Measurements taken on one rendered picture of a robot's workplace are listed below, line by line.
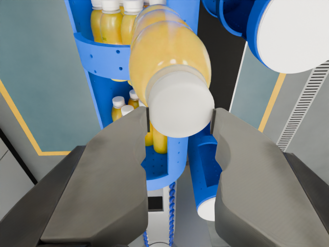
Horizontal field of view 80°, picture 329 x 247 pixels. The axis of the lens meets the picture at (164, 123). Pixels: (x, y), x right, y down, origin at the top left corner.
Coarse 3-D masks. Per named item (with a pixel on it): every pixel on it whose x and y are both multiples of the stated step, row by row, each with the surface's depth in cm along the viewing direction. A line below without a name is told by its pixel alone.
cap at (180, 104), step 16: (160, 80) 11; (176, 80) 11; (192, 80) 11; (160, 96) 11; (176, 96) 11; (192, 96) 11; (208, 96) 11; (160, 112) 11; (176, 112) 11; (192, 112) 11; (208, 112) 12; (160, 128) 12; (176, 128) 12; (192, 128) 12
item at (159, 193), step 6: (150, 192) 114; (156, 192) 114; (162, 192) 113; (150, 198) 109; (156, 198) 109; (162, 198) 109; (150, 204) 106; (156, 204) 106; (162, 204) 106; (150, 210) 105; (156, 210) 105; (162, 210) 105
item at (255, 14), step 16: (208, 0) 124; (224, 0) 124; (240, 0) 125; (256, 0) 55; (224, 16) 126; (240, 16) 116; (256, 16) 54; (240, 32) 94; (256, 32) 55; (256, 48) 58
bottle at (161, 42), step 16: (144, 16) 20; (160, 16) 17; (176, 16) 18; (144, 32) 15; (160, 32) 14; (176, 32) 14; (192, 32) 15; (144, 48) 13; (160, 48) 13; (176, 48) 13; (192, 48) 13; (128, 64) 16; (144, 64) 13; (160, 64) 12; (176, 64) 12; (192, 64) 13; (208, 64) 14; (144, 80) 13; (208, 80) 14; (144, 96) 14
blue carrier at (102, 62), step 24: (72, 0) 43; (168, 0) 33; (192, 0) 37; (72, 24) 43; (192, 24) 40; (96, 48) 37; (120, 48) 36; (96, 72) 41; (120, 72) 39; (96, 96) 57; (168, 144) 54; (144, 168) 72; (168, 168) 61
